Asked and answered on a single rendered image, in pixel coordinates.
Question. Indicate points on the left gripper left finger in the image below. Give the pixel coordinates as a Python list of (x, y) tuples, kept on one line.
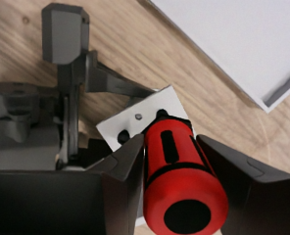
[(102, 200)]

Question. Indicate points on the white bracket with holes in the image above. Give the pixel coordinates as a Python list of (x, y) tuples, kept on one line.
[(110, 127)]

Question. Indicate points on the black screw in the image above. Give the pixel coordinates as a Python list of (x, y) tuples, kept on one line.
[(161, 111), (123, 137)]

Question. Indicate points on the red screwdriver handle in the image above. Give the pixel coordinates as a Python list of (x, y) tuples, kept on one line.
[(181, 192)]

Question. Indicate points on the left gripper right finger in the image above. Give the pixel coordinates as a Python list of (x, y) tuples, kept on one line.
[(258, 194)]

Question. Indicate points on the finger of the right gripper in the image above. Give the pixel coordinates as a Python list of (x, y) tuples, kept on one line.
[(97, 150), (98, 80)]

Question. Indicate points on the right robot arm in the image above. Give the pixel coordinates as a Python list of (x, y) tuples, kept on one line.
[(29, 138)]

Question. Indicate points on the white shallow tray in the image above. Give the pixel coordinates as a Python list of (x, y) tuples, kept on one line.
[(251, 39)]

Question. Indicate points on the grey cylinder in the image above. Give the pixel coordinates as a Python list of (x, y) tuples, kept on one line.
[(133, 100)]

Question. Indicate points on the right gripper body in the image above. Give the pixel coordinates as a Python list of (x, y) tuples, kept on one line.
[(62, 42)]

